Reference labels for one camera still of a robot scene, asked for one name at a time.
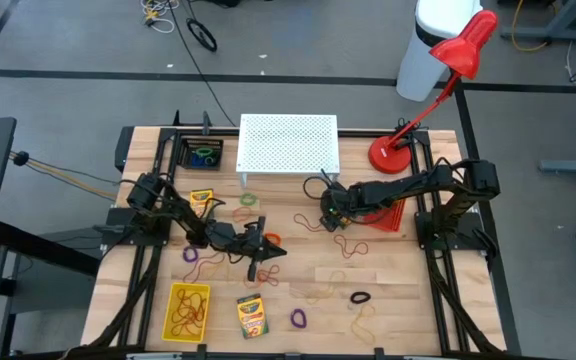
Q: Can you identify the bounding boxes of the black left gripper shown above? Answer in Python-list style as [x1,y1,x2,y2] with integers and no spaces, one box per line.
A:
[210,215,288,282]

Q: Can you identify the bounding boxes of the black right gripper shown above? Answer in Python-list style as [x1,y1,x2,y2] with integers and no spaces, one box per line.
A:
[319,169,369,233]

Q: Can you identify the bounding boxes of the red rubber band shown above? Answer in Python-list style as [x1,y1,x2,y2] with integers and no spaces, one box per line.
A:
[181,251,226,285]
[170,288,208,337]
[293,213,327,233]
[256,264,282,289]
[333,234,370,260]

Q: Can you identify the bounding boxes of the yellow rubber band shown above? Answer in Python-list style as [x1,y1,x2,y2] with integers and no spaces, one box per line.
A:
[350,303,377,346]
[202,262,231,282]
[290,270,347,305]

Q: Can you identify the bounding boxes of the yellow plastic basket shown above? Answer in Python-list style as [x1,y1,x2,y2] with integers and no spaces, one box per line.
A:
[160,282,212,344]

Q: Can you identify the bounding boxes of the red desk lamp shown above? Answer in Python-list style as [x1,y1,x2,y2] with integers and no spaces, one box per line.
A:
[367,9,499,175]

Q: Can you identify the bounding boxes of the grey desk leg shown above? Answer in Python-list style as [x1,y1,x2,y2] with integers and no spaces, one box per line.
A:
[539,158,576,176]
[500,0,576,46]

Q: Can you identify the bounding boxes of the red plastic basket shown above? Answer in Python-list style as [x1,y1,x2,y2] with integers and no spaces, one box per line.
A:
[365,197,408,234]

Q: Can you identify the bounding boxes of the white perforated metal shelf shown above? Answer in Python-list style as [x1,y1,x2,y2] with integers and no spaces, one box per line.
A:
[235,113,341,190]

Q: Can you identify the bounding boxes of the black plastic basket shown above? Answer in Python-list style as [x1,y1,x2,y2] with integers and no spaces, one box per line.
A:
[180,137,225,171]

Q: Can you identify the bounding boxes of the white trash bin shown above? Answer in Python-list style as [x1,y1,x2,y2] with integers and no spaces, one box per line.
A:
[396,0,484,103]

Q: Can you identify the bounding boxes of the black corner box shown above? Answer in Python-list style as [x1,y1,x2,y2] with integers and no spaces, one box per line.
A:
[114,126,135,171]

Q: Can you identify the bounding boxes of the long black floor cable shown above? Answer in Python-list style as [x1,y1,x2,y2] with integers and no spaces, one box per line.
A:
[167,0,239,127]

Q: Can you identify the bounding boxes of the coiled black floor cable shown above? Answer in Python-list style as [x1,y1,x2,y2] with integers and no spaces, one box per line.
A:
[186,17,219,53]

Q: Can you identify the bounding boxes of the yellow floor cable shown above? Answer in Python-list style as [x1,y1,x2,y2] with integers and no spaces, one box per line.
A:
[510,0,552,53]

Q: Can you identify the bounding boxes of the white and yellow floor cables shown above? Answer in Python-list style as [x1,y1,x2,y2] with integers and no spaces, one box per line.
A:
[140,0,179,32]

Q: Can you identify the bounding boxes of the yellow and black cable bundle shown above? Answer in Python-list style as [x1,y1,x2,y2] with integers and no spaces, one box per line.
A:
[9,149,119,201]

